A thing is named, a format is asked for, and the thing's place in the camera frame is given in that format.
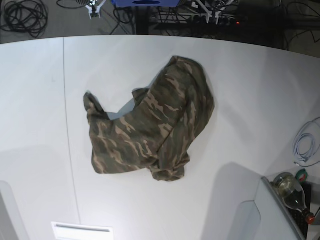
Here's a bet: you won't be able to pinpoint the camouflage t-shirt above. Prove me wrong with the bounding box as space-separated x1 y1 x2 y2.
83 56 215 182

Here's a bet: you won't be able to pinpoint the black power strip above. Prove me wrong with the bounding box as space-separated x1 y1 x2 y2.
190 14 241 26

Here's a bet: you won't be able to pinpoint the blue plastic bin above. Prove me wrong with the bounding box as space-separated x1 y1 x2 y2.
112 0 181 8

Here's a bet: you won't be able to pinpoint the clear plastic bottle red cap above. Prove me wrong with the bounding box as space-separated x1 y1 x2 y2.
272 172 315 225

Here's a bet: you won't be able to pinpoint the green tape roll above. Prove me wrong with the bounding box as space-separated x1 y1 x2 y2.
295 169 308 183

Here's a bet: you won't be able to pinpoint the white coiled cable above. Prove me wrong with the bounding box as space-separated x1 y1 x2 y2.
292 117 320 167

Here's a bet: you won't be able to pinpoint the black coiled floor cables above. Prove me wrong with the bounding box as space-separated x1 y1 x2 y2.
0 0 50 39

